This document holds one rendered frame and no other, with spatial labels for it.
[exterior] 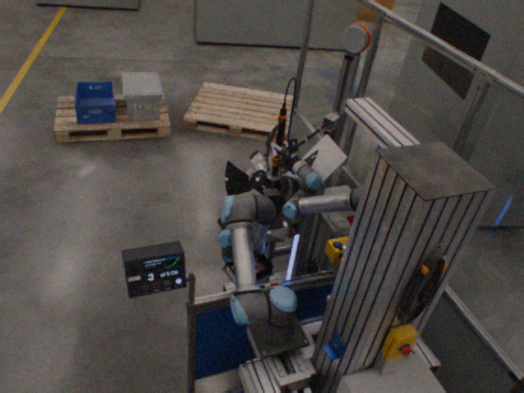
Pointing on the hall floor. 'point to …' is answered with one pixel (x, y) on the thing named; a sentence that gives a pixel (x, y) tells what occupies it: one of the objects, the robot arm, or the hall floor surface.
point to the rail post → (191, 353)
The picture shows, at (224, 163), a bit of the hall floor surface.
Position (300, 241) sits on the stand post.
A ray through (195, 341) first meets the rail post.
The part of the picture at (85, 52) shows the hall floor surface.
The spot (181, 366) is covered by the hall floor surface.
